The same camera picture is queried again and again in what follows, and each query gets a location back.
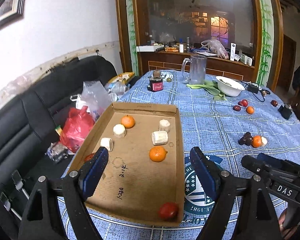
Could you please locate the large wrinkled red jujube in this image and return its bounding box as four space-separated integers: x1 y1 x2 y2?
84 153 95 162

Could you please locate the round beige yam piece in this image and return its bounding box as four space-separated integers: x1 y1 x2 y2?
261 137 268 146

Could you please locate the large red tomato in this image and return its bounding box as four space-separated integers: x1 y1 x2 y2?
159 202 179 220

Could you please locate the big orange mandarin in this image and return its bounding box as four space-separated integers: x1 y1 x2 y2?
149 146 167 162

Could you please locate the large beige yam chunk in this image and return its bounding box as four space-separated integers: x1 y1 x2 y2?
151 131 168 146

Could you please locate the dark purple passion fruit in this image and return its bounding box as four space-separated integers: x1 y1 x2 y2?
245 136 253 146

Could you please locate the small dark jujube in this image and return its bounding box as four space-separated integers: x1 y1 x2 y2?
238 137 246 145

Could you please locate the round blue emblem mat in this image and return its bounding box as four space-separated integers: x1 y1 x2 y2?
182 156 215 224

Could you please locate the blue plaid tablecloth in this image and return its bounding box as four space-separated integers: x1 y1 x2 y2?
89 70 300 239

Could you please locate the cardboard tray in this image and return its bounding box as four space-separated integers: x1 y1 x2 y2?
70 102 185 227

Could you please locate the red plastic bag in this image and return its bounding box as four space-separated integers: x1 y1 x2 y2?
60 106 95 153

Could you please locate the black cup with utensils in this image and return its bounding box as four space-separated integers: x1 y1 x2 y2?
278 103 293 120

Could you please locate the far red jujube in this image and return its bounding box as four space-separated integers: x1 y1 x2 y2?
232 105 241 112

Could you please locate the small red tomato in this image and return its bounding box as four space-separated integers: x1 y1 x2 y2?
241 99 249 107

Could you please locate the red jujube near cup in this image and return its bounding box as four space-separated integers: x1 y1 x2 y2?
271 100 278 107

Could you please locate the black power adapter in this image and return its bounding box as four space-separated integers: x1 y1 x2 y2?
247 83 259 94

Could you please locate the clear plastic bag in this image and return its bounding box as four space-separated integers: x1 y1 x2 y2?
81 81 111 121

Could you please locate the white bowl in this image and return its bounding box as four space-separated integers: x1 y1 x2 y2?
216 76 245 97

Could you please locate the black leather sofa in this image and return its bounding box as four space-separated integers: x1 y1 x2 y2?
0 55 118 240

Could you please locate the green leafy vegetable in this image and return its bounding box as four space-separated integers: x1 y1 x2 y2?
186 81 226 101

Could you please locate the yellow snack packet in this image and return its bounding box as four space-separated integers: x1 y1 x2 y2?
108 72 135 85

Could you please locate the small red ink bottle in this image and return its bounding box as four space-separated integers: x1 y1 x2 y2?
147 70 164 92

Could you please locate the clear plastic pitcher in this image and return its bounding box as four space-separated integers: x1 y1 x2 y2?
181 54 207 85

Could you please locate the dark wooden door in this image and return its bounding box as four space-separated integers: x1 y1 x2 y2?
277 35 296 91

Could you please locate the white box on counter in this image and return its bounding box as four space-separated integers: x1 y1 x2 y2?
230 43 236 61

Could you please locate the black cable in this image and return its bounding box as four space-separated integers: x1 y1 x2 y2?
239 80 272 103

